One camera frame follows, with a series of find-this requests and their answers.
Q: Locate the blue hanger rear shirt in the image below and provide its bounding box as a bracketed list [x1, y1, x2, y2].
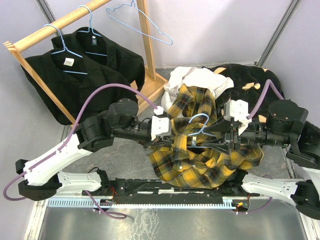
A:
[78, 5, 108, 57]

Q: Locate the wooden clothes rack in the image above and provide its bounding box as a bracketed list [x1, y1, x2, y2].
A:
[3, 0, 168, 124]

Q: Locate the black floral blanket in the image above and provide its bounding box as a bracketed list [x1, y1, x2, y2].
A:
[209, 63, 285, 120]

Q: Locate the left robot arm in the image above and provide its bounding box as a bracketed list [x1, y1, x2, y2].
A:
[15, 98, 152, 201]

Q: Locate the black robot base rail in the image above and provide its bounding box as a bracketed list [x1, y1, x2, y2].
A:
[90, 178, 249, 204]

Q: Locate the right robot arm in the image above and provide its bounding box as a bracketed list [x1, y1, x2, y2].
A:
[200, 99, 320, 220]

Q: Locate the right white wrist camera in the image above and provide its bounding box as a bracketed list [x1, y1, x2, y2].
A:
[223, 99, 252, 135]

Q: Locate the rear black shirt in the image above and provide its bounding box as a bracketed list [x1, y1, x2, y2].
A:
[51, 27, 145, 91]

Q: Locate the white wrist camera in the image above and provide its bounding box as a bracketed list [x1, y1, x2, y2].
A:
[150, 106, 172, 141]
[223, 99, 252, 135]

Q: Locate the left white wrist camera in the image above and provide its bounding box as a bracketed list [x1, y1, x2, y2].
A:
[150, 106, 172, 141]

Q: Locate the empty blue wire hanger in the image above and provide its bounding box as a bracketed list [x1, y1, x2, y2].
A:
[105, 0, 174, 46]

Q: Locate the blue hanger front shirt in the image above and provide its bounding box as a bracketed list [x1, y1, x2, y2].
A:
[44, 23, 83, 59]

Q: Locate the yellow plaid shirt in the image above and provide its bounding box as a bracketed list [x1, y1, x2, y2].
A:
[148, 84, 264, 189]

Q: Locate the black shirt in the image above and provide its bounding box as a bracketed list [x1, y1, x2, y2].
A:
[25, 51, 138, 121]
[51, 27, 145, 91]

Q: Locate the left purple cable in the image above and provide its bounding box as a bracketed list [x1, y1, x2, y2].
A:
[2, 83, 161, 202]

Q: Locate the blue hanger shirt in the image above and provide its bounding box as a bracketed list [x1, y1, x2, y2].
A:
[44, 23, 83, 59]
[78, 5, 108, 57]

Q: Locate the front black shirt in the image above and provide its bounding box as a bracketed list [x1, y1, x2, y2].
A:
[25, 51, 138, 121]

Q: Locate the white shirt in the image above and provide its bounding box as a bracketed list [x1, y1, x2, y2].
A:
[161, 66, 235, 111]

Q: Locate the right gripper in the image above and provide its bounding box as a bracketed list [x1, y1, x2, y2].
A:
[202, 111, 292, 156]

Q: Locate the white cable duct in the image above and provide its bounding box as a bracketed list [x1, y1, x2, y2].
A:
[47, 197, 236, 210]

